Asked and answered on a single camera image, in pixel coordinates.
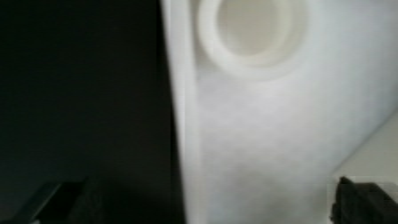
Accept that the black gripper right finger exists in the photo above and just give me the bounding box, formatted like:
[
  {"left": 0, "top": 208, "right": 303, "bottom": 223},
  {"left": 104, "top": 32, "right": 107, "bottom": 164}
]
[{"left": 331, "top": 177, "right": 398, "bottom": 224}]

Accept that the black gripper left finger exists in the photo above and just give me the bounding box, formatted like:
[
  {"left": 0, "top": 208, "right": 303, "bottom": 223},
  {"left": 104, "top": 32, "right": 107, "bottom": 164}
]
[{"left": 11, "top": 176, "right": 107, "bottom": 224}]

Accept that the white desk tabletop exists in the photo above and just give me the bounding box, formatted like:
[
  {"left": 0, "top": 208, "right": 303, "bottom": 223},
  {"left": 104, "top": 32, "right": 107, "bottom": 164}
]
[{"left": 160, "top": 0, "right": 398, "bottom": 224}]

